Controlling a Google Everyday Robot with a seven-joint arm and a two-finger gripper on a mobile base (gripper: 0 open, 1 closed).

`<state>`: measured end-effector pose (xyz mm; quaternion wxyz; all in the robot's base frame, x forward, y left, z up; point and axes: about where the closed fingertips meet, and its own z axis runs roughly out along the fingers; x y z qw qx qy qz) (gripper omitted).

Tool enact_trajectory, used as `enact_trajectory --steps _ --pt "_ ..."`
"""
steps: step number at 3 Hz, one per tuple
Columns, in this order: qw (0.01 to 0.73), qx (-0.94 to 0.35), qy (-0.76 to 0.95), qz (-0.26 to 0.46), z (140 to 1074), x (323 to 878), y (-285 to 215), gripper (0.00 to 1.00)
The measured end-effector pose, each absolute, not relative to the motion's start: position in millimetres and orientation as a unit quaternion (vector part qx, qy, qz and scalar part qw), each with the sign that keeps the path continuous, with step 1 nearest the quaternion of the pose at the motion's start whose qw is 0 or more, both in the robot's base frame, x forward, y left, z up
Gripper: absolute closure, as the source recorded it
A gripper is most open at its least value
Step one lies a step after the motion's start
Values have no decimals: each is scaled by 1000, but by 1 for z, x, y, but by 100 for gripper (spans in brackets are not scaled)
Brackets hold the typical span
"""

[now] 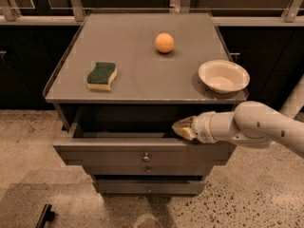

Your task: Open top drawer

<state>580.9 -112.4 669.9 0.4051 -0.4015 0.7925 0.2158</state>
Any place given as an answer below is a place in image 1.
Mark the white paper bowl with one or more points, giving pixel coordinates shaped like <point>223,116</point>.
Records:
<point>223,76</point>

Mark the orange ball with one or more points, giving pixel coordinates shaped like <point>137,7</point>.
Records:
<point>164,43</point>

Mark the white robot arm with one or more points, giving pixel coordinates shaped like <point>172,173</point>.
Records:
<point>251,124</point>

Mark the grey middle drawer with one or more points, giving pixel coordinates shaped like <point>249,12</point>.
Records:
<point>149,170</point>

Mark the black object on floor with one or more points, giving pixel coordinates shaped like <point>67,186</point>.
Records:
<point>47,215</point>

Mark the grey top drawer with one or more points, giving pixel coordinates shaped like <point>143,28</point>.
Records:
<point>88,149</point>

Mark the grey bottom drawer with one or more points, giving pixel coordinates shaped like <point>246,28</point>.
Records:
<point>149,187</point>

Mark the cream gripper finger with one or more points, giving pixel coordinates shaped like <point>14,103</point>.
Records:
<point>185,132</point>
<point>186,122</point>

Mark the metal railing frame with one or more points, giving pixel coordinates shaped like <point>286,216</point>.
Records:
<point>282,13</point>

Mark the grey metal drawer cabinet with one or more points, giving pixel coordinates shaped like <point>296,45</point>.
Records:
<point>152,90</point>

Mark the green yellow sponge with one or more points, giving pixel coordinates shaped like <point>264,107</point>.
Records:
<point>102,76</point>

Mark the grey drawer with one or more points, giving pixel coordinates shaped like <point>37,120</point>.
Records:
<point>88,149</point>
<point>149,170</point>
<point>149,187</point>

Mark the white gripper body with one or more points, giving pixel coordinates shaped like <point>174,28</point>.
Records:
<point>200,127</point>

